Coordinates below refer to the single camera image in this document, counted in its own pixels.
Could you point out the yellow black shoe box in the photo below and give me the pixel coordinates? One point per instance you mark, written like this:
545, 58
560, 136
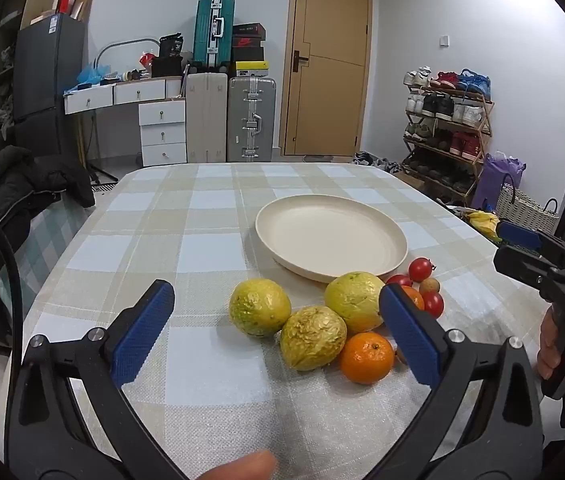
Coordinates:
252, 69

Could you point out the red packet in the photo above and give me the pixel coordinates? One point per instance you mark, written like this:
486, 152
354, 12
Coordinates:
147, 60

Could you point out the black padded jacket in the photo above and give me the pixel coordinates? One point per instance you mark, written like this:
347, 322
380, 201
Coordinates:
12, 185

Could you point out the wooden shoe rack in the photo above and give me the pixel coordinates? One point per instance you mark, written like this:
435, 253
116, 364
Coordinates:
485, 110

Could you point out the black shoe box red logo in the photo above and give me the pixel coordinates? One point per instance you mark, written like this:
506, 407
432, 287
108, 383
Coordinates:
247, 42

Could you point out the flat cardboard cartons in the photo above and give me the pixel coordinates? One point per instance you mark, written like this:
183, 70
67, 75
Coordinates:
85, 5

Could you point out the cream round plate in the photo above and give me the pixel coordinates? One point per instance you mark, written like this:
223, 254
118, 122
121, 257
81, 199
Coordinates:
327, 235

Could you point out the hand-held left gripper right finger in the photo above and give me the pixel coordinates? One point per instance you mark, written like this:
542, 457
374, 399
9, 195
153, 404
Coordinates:
410, 335

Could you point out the beige suitcase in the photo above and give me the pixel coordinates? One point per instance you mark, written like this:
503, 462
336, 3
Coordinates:
207, 120

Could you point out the rows of assorted shoes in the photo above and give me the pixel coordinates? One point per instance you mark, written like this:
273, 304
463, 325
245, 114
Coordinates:
442, 107

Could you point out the person's left hand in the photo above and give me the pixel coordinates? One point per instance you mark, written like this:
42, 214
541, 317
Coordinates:
247, 467

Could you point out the scattered sneakers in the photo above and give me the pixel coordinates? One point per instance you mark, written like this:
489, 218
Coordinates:
372, 160

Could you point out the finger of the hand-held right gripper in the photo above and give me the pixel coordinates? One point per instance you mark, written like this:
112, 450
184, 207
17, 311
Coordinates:
517, 234
517, 262

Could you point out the silver suitcase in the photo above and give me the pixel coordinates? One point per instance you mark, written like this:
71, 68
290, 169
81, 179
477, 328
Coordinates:
265, 130

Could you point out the brown longan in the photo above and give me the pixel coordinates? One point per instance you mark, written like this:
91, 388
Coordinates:
431, 286

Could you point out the white drawer cabinet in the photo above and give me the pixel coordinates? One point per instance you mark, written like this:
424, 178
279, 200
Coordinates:
162, 132

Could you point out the bunch of bananas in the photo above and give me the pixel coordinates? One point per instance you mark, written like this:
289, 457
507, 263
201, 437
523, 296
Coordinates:
482, 222

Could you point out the grey arched desk lamp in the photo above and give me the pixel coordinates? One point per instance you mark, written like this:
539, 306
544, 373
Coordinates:
127, 41

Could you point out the mandarin orange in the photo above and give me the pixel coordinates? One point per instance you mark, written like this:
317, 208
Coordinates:
366, 358
415, 299

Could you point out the black printed packaging bag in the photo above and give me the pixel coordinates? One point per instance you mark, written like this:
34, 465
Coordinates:
171, 46

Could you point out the red carton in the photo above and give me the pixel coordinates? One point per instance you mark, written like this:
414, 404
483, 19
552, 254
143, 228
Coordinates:
65, 0

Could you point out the blue plastic bag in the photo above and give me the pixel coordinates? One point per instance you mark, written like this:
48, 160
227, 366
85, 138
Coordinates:
93, 75

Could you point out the wooden door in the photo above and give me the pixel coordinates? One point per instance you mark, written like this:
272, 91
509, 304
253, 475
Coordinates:
327, 100

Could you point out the white desk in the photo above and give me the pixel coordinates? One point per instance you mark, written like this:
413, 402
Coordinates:
97, 96

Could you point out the red cherry tomato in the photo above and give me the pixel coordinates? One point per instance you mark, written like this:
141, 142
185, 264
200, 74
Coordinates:
420, 270
400, 280
433, 305

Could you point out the dark open shelf cabinet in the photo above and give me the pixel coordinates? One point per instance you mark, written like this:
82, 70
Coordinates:
5, 60

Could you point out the teal suitcase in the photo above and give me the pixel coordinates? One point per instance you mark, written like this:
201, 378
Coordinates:
207, 35

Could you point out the dark grey refrigerator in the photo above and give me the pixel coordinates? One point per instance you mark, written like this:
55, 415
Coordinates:
47, 70

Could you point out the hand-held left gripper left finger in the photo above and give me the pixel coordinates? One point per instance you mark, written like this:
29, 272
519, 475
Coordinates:
142, 335

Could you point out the beige checked tablecloth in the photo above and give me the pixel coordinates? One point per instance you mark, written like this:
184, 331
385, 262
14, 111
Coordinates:
187, 240

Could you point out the black tripod stand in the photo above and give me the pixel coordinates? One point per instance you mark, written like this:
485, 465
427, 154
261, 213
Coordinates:
105, 175

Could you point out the purple bag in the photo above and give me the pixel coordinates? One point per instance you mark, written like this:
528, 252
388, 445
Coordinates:
497, 180

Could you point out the woven basket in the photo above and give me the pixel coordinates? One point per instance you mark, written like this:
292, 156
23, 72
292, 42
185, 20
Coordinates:
522, 210

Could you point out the wrinkled yellow passion fruit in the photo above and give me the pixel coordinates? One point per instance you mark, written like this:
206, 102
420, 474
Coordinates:
312, 337

